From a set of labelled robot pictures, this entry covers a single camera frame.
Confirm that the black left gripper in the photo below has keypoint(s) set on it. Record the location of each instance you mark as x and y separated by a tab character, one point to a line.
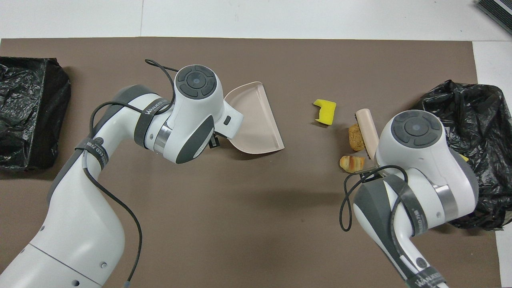
214	140

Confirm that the beige plastic dustpan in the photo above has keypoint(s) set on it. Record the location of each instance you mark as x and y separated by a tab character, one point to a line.
256	124

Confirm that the plump toy croissant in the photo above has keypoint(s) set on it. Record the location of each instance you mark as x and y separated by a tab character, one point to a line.
352	164

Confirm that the oval golden toy bread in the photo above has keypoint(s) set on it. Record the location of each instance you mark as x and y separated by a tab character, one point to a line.
355	138

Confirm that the beige hand brush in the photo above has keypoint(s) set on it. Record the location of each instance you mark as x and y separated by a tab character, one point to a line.
368	128

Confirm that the large green yellow sponge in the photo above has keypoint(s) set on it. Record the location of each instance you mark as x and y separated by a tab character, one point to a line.
464	158

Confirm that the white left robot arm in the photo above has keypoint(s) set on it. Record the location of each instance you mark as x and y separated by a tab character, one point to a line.
80	224

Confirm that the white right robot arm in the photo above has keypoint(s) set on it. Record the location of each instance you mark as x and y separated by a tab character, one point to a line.
420	160

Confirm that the black bag lined bin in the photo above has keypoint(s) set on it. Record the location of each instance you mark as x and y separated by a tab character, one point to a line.
488	120
28	112

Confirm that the brown table mat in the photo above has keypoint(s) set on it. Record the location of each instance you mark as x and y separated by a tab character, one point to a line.
240	200

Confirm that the all yellow sponge piece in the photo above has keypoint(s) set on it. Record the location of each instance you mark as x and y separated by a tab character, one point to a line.
326	112

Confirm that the dark grey ribbed panel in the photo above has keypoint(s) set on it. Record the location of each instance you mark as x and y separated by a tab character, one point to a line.
498	8

